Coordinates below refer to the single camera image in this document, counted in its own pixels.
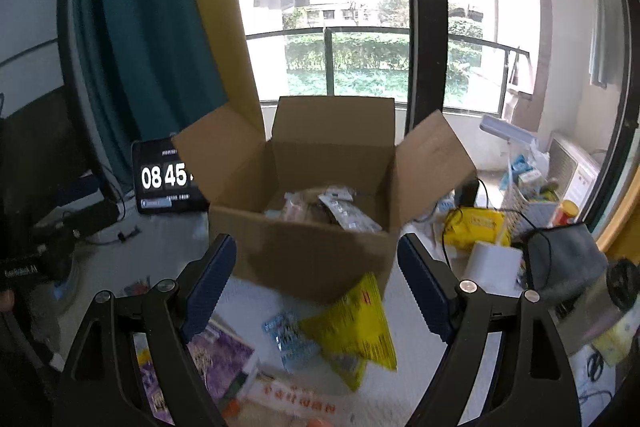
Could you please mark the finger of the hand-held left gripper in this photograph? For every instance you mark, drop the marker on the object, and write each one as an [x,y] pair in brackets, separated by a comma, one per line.
[92,219]

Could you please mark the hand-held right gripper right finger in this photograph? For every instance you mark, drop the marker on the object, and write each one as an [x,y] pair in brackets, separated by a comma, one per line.
[425,287]

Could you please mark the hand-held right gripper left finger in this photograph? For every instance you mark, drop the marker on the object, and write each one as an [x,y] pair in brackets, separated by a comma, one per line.
[210,287]

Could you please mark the purple snack packet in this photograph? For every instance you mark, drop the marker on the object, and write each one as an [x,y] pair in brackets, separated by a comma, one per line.
[220,357]

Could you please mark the small colourful snack packet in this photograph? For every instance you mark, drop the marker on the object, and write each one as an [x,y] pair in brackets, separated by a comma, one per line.
[136,287]

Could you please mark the yellow-green snack packet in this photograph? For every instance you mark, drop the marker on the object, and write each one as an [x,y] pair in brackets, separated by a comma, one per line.
[350,332]

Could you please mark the small blue snack packet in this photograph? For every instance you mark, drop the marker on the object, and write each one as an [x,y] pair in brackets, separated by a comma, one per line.
[290,339]

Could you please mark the brown cardboard box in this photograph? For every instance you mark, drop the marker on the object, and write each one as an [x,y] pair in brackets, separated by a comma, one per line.
[300,252]

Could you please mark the white and red snack packet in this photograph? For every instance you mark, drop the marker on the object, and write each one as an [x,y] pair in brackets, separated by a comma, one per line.
[285,399]

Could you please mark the person's left hand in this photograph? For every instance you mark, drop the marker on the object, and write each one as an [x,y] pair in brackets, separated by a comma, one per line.
[5,300]

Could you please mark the white box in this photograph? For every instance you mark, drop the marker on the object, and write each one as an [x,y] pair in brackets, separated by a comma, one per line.
[492,267]

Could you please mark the black tablet clock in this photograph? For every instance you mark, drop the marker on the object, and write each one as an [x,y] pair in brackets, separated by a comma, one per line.
[160,177]

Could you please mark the yellow wipes packet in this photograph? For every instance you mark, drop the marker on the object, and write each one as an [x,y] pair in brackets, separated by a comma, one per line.
[475,224]

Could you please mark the clear packets inside box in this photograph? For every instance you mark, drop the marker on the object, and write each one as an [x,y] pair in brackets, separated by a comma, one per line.
[345,209]

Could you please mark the pale snack packet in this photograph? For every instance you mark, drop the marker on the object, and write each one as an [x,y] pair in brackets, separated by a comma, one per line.
[295,209]

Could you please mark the white plastic basket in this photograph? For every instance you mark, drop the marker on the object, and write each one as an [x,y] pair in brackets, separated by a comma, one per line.
[530,207]

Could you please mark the orange lid jar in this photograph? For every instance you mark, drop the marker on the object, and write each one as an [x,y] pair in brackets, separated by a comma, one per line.
[566,213]

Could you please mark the white desk lamp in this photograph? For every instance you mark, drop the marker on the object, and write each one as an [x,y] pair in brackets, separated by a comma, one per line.
[505,127]

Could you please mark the white air conditioner unit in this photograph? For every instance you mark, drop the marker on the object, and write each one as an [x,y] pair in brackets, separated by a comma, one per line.
[570,167]

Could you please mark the clear container with black lid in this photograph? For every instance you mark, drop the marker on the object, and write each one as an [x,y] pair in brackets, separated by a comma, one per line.
[620,279]

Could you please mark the teal curtain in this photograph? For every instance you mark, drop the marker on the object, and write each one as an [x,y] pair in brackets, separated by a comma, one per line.
[150,32]

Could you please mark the yellow curtain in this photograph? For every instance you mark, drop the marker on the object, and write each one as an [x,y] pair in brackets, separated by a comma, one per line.
[220,7]

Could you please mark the black balcony railing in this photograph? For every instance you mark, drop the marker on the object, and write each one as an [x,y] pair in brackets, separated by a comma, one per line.
[327,57]

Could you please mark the grey hanging cloth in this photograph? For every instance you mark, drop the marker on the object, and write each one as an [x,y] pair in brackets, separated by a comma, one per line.
[600,37]

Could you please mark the black window frame post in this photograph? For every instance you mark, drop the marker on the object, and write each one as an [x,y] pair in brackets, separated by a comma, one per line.
[425,7]

